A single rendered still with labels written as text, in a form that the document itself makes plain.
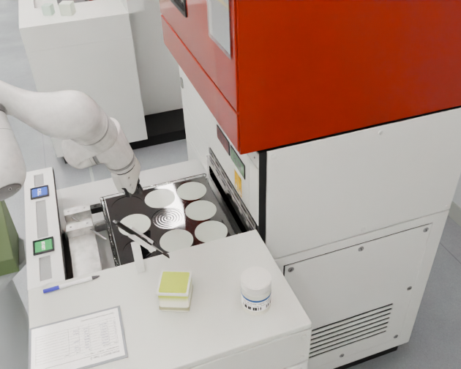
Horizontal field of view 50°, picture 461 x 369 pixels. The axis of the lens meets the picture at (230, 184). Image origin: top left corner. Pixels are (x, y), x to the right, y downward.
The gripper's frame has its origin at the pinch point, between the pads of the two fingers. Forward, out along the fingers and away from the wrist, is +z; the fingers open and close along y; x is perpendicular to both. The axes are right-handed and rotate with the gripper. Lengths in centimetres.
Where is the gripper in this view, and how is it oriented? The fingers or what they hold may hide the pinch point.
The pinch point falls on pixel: (136, 188)
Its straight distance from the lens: 153.2
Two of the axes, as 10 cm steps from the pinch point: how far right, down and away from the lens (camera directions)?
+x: 9.9, 0.7, -1.5
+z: 1.0, 4.8, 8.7
